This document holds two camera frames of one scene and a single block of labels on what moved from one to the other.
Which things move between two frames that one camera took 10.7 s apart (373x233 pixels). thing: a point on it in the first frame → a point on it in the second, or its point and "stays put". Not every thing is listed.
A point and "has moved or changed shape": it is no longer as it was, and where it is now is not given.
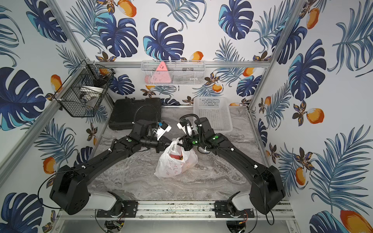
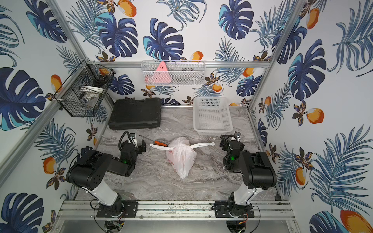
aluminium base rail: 188,210 stays put
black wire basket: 82,92 stays put
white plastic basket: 217,109 stays put
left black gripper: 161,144 → 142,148
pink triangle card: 161,75 stays put
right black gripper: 185,143 → 226,143
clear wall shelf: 176,72 stays put
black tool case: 126,112 stays put
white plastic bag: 175,160 has moved or changed shape
